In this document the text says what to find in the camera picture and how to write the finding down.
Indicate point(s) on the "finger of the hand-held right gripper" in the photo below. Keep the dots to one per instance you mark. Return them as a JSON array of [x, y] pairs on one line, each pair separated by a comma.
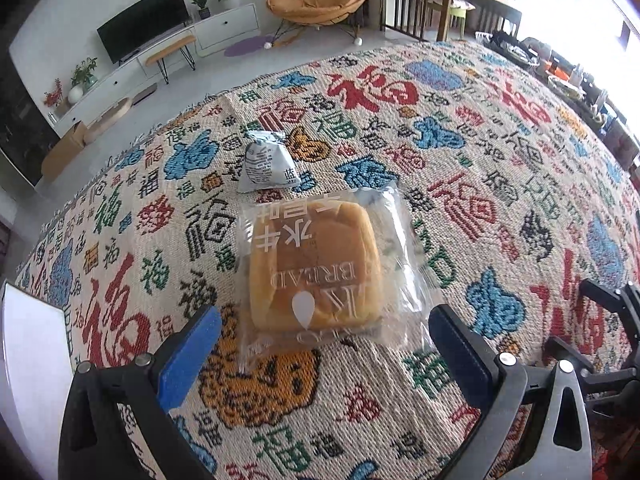
[[607, 297], [557, 347]]

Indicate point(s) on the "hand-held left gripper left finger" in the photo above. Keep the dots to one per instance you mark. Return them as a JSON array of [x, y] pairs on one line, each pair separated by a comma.
[[190, 355]]

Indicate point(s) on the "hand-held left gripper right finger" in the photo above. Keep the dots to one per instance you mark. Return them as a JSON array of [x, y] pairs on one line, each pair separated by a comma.
[[460, 350]]

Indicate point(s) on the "bread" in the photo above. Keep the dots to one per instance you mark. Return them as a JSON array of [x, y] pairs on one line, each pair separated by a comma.
[[310, 260]]

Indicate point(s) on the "white cardboard box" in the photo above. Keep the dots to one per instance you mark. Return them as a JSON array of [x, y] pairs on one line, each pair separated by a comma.
[[30, 360]]

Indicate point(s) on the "printed blanket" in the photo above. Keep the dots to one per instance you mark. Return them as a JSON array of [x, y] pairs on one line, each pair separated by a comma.
[[450, 210]]

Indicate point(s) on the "white triangular snack packet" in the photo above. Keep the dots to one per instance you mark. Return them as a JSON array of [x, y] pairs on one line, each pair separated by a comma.
[[265, 162]]

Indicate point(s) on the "brown cardboard box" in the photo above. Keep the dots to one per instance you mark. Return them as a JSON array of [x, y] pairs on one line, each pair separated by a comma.
[[62, 152]]

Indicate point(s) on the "curved wooden board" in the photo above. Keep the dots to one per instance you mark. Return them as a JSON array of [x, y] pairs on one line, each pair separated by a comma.
[[107, 119]]

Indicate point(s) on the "tall black cabinet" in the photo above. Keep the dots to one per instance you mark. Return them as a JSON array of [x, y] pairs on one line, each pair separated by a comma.
[[25, 125]]

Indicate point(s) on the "white round vase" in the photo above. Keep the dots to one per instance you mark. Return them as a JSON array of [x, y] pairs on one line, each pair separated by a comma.
[[75, 95]]

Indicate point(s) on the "red flower arrangement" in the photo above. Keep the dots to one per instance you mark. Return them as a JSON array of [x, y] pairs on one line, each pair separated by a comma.
[[54, 94]]

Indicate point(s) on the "leafy plant in glass vase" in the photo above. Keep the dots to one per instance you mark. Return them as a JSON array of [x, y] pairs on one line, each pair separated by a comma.
[[84, 72]]

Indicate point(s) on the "wooden stool with metal legs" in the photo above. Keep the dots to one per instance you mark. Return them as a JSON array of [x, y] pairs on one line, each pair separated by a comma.
[[170, 46]]

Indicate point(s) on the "purple round mat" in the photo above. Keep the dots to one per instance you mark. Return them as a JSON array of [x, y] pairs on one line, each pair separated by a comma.
[[247, 46]]

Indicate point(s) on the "white television cabinet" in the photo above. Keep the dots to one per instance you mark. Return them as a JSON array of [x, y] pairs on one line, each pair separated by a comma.
[[225, 22]]

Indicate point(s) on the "black television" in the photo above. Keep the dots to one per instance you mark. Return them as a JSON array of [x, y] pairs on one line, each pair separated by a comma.
[[142, 22]]

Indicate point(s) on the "small potted green plant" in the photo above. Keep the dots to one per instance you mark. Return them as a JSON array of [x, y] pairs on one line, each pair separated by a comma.
[[201, 6]]

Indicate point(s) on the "dark wooden crib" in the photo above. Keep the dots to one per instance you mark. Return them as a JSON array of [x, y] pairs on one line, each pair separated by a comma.
[[415, 0]]

